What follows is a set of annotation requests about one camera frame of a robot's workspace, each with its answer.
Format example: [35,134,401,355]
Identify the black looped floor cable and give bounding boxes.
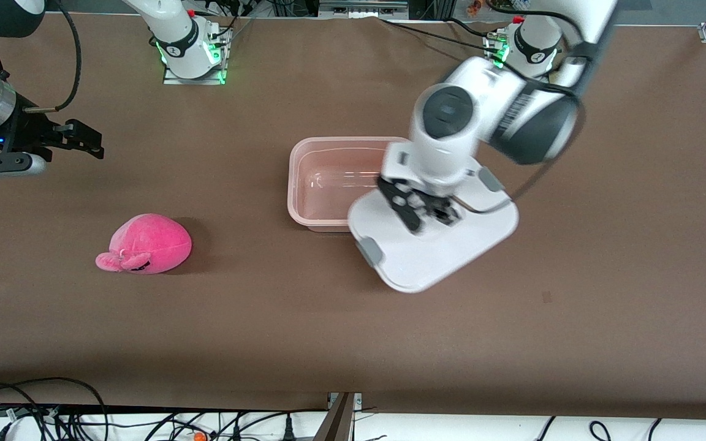
[0,377,110,441]

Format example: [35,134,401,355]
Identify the pink translucent plastic box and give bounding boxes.
[287,137,413,233]

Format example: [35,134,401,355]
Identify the long black table cable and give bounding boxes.
[381,17,501,55]

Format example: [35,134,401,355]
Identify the white box lid grey clips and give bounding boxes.
[347,165,520,293]

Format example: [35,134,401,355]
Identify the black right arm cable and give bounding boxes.
[22,0,83,115]

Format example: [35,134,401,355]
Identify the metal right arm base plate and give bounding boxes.
[162,28,232,85]

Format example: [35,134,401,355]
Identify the pink plush toy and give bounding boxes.
[95,213,194,275]

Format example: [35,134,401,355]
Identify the grey device with ports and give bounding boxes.
[319,0,409,19]

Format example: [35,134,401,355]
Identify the aluminium profile leg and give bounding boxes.
[313,392,363,441]

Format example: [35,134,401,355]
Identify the short black table cable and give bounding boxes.
[448,17,501,39]

